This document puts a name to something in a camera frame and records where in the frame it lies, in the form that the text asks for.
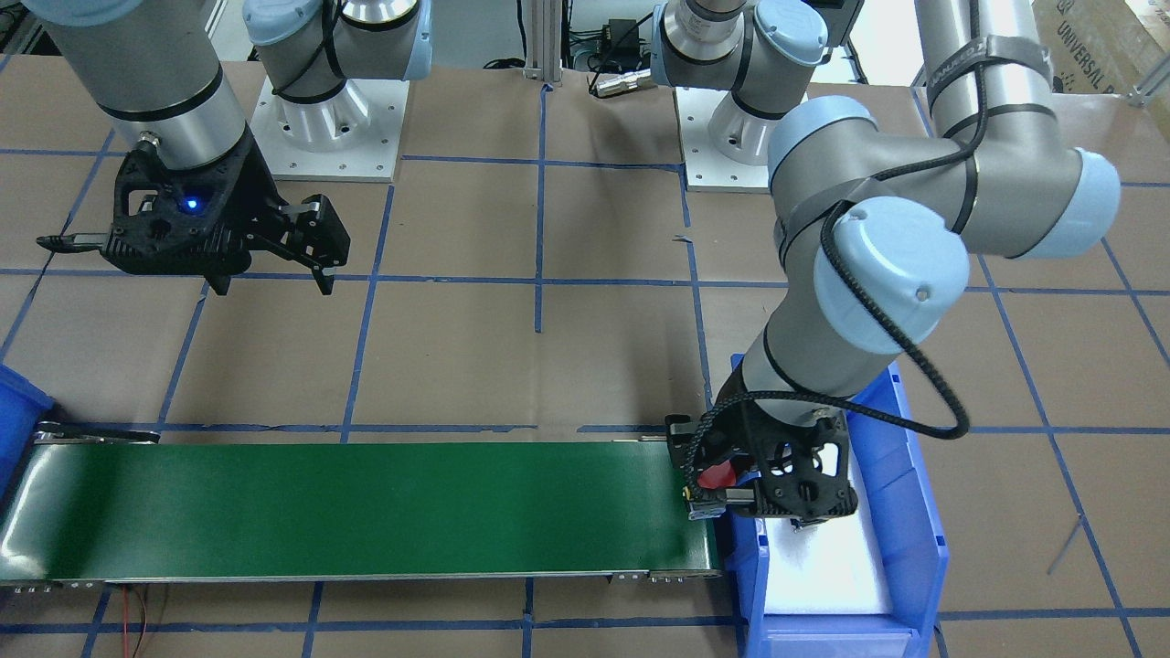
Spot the green conveyor belt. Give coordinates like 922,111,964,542
4,440,722,584

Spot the red conveyor power wire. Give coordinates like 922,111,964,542
122,583,173,658

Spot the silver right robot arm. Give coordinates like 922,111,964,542
27,1,433,295

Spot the blue storage bin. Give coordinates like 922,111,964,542
1,364,55,496
710,355,951,658

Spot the black power adapter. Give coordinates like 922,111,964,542
599,18,641,56

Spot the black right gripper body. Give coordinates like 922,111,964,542
37,129,287,277

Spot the aluminium frame post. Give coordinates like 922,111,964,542
518,1,567,88

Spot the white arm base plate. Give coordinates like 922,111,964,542
675,87,777,193
250,80,412,184

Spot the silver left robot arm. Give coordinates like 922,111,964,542
652,1,1121,525

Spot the white foam pad bin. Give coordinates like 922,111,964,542
764,509,893,615

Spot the red push button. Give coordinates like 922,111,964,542
697,460,737,491

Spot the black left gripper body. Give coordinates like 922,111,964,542
665,400,859,527

